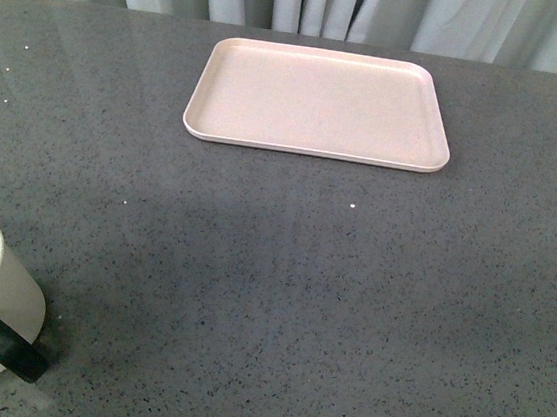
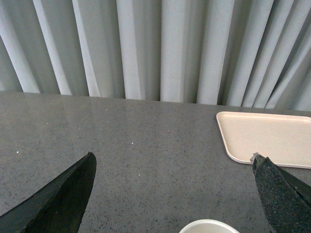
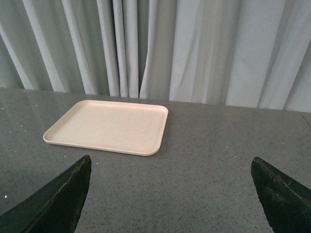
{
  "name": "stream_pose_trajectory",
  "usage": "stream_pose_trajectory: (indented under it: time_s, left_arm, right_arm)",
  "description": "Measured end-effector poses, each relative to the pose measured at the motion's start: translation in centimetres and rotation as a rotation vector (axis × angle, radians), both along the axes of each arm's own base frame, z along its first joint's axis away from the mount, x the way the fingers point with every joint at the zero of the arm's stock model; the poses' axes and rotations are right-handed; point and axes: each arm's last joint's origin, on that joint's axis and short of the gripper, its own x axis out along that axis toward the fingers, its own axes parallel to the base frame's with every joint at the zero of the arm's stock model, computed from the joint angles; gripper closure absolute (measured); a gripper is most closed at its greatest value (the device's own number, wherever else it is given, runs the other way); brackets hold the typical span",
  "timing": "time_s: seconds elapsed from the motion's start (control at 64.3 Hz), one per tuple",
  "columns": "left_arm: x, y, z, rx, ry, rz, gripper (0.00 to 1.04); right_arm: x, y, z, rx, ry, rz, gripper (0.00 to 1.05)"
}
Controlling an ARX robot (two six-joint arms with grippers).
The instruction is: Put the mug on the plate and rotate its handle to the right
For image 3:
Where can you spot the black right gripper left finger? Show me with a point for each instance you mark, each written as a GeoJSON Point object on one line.
{"type": "Point", "coordinates": [56, 207]}

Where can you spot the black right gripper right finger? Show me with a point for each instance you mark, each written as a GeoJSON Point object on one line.
{"type": "Point", "coordinates": [286, 202]}

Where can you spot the cream rectangular tray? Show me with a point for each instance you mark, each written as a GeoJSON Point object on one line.
{"type": "Point", "coordinates": [129, 128]}

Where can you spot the pale grey curtain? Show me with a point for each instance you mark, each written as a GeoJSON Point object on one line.
{"type": "Point", "coordinates": [252, 53]}

